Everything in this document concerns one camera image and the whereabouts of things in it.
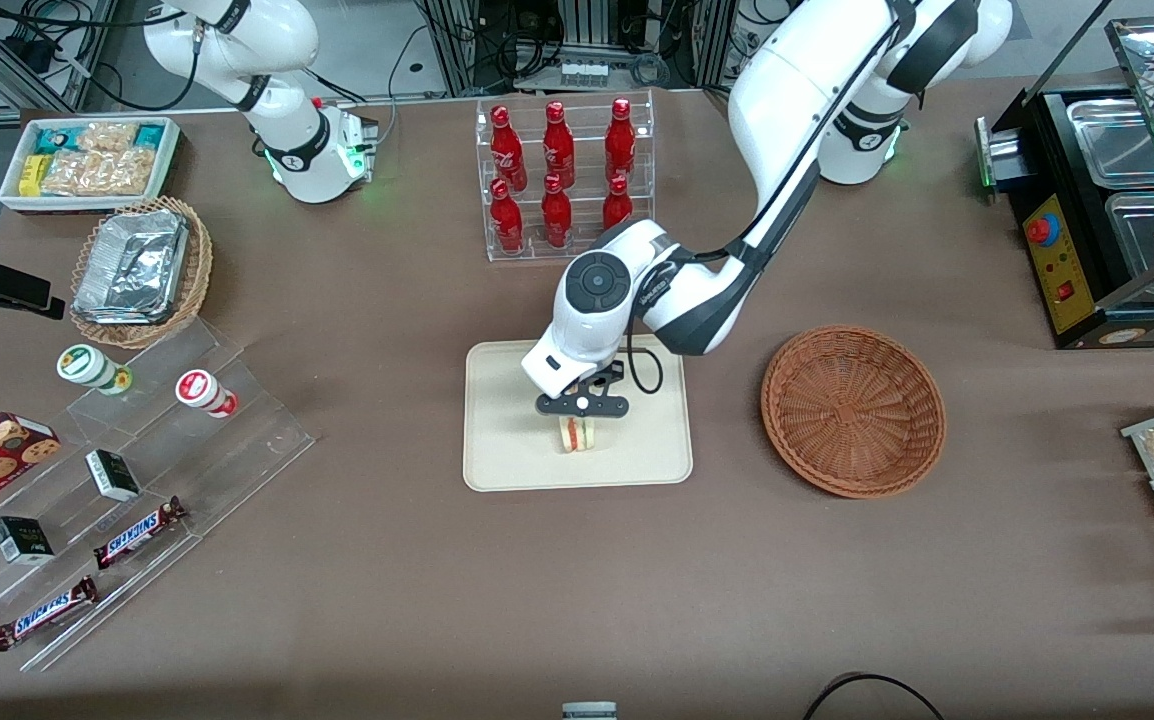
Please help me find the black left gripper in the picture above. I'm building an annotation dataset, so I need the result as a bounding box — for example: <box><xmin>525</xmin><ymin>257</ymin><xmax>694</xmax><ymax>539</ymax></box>
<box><xmin>535</xmin><ymin>361</ymin><xmax>631</xmax><ymax>443</ymax></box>

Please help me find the cream rectangular serving tray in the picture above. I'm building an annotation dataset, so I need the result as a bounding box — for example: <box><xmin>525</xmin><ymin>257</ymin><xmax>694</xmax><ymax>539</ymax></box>
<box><xmin>463</xmin><ymin>334</ymin><xmax>695</xmax><ymax>494</ymax></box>

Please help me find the round brown wicker basket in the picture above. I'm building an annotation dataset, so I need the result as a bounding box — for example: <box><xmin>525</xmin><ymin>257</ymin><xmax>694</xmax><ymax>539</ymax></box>
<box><xmin>760</xmin><ymin>325</ymin><xmax>947</xmax><ymax>500</ymax></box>

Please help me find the light wicker basket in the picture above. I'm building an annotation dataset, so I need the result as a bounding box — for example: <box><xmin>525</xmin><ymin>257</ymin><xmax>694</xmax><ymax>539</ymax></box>
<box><xmin>69</xmin><ymin>195</ymin><xmax>214</xmax><ymax>350</ymax></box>

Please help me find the clear acrylic bottle rack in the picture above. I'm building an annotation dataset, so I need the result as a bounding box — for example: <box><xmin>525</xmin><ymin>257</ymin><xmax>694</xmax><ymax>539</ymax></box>
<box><xmin>475</xmin><ymin>89</ymin><xmax>657</xmax><ymax>264</ymax></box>

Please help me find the red cola bottle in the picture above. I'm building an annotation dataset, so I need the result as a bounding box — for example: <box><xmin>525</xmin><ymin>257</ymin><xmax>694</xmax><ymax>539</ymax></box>
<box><xmin>489</xmin><ymin>179</ymin><xmax>526</xmax><ymax>255</ymax></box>
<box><xmin>601</xmin><ymin>175</ymin><xmax>635</xmax><ymax>233</ymax></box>
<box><xmin>540</xmin><ymin>174</ymin><xmax>574</xmax><ymax>250</ymax></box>
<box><xmin>542</xmin><ymin>101</ymin><xmax>577</xmax><ymax>190</ymax></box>
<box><xmin>490</xmin><ymin>105</ymin><xmax>529</xmax><ymax>193</ymax></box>
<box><xmin>604</xmin><ymin>97</ymin><xmax>638</xmax><ymax>185</ymax></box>

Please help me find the clear acrylic stepped shelf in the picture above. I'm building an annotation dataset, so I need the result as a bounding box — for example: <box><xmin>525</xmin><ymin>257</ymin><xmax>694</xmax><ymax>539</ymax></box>
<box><xmin>0</xmin><ymin>317</ymin><xmax>317</xmax><ymax>674</ymax></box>

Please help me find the white power strip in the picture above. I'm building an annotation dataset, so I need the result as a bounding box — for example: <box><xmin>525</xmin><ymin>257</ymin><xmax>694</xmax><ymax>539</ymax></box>
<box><xmin>556</xmin><ymin>57</ymin><xmax>611</xmax><ymax>88</ymax></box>

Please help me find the red lid cup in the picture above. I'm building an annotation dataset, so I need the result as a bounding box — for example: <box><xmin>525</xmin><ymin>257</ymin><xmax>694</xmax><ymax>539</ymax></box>
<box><xmin>174</xmin><ymin>368</ymin><xmax>239</xmax><ymax>419</ymax></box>

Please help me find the snickers chocolate bar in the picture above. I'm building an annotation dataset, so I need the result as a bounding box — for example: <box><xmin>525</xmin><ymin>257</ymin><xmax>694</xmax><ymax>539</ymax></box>
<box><xmin>0</xmin><ymin>574</ymin><xmax>100</xmax><ymax>653</ymax></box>
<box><xmin>92</xmin><ymin>495</ymin><xmax>188</xmax><ymax>571</ymax></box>

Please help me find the small dark green box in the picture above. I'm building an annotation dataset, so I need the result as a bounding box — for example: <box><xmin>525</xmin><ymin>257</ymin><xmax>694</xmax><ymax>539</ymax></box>
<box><xmin>0</xmin><ymin>515</ymin><xmax>56</xmax><ymax>566</ymax></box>
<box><xmin>84</xmin><ymin>448</ymin><xmax>142</xmax><ymax>503</ymax></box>

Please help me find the silver foil container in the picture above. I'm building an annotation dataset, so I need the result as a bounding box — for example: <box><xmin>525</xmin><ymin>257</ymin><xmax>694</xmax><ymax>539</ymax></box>
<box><xmin>73</xmin><ymin>208</ymin><xmax>189</xmax><ymax>327</ymax></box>

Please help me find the green lid cup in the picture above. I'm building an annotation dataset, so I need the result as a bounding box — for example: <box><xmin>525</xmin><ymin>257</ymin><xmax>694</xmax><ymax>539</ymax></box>
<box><xmin>56</xmin><ymin>343</ymin><xmax>134</xmax><ymax>396</ymax></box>

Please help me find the black food warmer machine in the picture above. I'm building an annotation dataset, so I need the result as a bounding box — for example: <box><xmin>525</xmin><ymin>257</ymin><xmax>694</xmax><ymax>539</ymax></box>
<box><xmin>975</xmin><ymin>15</ymin><xmax>1154</xmax><ymax>350</ymax></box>

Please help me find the large rice cracker pack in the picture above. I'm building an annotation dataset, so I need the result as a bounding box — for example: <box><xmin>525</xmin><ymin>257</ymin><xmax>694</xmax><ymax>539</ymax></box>
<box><xmin>40</xmin><ymin>148</ymin><xmax>156</xmax><ymax>198</ymax></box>

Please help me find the clear rice cracker pack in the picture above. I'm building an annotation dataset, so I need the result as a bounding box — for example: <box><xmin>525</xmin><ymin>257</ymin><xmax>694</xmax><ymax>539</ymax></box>
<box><xmin>76</xmin><ymin>121</ymin><xmax>140</xmax><ymax>153</ymax></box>

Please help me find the white rectangular snack bin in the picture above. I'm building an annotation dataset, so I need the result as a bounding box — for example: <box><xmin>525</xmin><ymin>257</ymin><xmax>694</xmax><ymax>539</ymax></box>
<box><xmin>0</xmin><ymin>116</ymin><xmax>184</xmax><ymax>215</ymax></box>

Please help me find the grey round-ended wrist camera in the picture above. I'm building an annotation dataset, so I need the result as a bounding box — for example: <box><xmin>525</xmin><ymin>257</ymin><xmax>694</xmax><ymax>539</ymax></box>
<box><xmin>521</xmin><ymin>333</ymin><xmax>606</xmax><ymax>403</ymax></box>

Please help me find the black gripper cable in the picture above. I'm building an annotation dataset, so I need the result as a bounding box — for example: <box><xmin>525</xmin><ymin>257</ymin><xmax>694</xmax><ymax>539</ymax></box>
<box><xmin>625</xmin><ymin>300</ymin><xmax>665</xmax><ymax>397</ymax></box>

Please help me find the black looped floor cable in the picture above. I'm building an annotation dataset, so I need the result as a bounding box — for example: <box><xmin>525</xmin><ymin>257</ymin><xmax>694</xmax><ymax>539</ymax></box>
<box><xmin>801</xmin><ymin>672</ymin><xmax>947</xmax><ymax>720</ymax></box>

